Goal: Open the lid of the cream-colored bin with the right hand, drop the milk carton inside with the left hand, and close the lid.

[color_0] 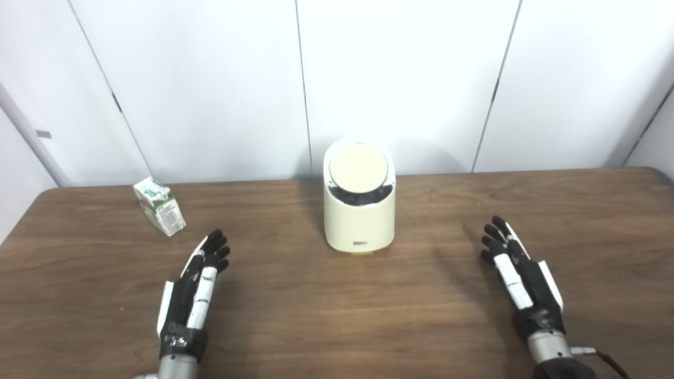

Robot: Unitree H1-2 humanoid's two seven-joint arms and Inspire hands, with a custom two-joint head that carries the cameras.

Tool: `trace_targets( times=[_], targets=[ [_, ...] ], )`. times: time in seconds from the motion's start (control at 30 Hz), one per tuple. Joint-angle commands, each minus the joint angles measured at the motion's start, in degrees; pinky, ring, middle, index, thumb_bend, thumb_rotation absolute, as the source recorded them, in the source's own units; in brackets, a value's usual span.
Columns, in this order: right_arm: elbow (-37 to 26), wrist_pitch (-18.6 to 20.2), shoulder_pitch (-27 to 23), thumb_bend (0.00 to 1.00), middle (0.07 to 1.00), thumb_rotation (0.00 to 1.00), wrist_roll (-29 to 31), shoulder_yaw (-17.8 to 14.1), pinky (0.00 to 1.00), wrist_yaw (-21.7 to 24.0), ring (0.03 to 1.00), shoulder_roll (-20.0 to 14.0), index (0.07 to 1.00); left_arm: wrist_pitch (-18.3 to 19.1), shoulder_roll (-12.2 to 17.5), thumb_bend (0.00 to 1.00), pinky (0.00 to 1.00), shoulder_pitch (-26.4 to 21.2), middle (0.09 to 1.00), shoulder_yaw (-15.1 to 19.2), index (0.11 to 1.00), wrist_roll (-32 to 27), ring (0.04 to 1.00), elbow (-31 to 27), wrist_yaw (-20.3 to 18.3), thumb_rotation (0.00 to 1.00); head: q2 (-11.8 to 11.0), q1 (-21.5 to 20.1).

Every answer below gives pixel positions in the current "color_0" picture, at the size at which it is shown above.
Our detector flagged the cream-colored bin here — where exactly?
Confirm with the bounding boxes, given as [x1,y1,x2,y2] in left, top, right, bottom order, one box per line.
[323,138,397,255]

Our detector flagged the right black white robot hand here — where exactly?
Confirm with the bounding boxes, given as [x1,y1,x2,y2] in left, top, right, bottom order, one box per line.
[480,215,567,343]

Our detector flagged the cream round bin lid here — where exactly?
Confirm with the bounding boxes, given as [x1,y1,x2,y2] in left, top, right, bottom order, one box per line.
[329,143,389,192]

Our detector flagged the black bin liner bag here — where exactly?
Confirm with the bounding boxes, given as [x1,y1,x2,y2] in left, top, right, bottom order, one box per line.
[326,179,394,207]

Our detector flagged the white green milk carton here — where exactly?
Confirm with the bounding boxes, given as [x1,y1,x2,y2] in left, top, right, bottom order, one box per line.
[133,177,187,236]

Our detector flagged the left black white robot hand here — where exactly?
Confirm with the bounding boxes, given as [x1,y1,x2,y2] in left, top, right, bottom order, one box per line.
[156,228,231,364]

